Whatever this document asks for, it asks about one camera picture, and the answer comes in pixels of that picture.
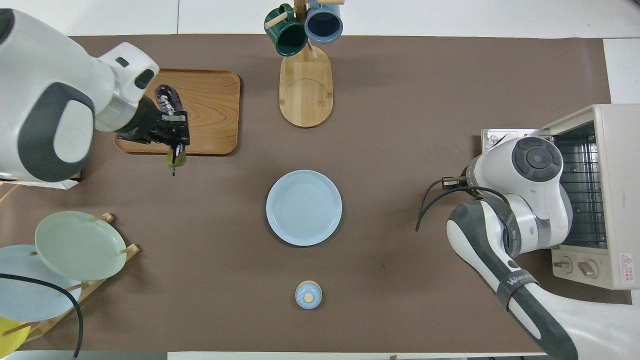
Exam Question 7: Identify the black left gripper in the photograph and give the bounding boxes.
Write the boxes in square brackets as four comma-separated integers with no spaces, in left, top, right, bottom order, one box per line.
[116,96,191,149]

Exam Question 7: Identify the purple eggplant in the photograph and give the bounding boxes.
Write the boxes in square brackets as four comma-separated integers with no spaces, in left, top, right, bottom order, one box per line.
[154,84,188,177]

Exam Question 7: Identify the glass oven door with handle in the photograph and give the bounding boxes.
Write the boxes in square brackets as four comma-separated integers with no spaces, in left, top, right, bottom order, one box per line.
[481,128,551,156]

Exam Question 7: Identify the cream toaster oven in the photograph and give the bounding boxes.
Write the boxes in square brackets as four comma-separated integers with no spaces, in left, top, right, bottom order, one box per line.
[481,104,640,291]

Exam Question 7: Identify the wooden tray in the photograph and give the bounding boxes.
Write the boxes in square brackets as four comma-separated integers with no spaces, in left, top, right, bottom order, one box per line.
[114,68,242,157]

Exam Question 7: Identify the wooden mug tree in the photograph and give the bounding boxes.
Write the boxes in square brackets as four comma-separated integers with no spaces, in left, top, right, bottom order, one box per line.
[264,0,346,128]

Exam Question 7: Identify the white crumpled cloth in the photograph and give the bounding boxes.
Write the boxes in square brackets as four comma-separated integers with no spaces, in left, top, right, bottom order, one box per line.
[0,172,80,190]

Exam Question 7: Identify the dark green mug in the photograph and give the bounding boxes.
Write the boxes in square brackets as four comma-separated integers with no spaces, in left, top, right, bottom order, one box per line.
[264,4,309,57]

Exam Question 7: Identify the pale green plate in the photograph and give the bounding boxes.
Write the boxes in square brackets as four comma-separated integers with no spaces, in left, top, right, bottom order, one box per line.
[34,211,128,282]

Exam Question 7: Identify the wooden plate rack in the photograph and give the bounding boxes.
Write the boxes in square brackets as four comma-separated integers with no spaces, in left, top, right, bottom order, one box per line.
[0,212,141,343]

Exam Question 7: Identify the blue mug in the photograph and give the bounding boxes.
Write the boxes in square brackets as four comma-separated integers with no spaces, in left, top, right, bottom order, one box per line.
[304,0,344,44]

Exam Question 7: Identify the light blue racked plate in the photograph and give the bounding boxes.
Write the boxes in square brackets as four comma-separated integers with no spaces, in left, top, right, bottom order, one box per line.
[0,244,83,322]

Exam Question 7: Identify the brown table mat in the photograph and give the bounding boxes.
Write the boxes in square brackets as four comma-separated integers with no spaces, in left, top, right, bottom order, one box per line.
[0,34,633,353]

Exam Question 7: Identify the yellow plate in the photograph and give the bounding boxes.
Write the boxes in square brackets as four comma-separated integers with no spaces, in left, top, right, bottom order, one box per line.
[0,317,31,357]

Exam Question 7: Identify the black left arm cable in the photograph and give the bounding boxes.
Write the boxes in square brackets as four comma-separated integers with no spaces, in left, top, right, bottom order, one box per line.
[0,273,84,358]

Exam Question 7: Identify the oven wire rack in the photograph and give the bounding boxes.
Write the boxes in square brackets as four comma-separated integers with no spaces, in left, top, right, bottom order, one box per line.
[552,134,608,248]

